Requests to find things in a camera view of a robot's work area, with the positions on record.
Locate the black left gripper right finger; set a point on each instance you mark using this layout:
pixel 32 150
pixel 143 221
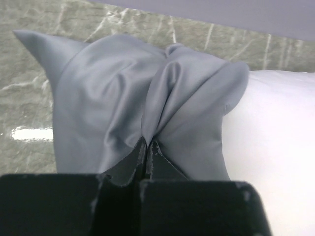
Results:
pixel 172 205

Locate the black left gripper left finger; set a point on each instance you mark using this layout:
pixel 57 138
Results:
pixel 73 204

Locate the white pillow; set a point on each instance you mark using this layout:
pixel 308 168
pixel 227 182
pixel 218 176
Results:
pixel 268 140

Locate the grey pillowcase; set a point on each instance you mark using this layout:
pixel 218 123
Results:
pixel 110 93

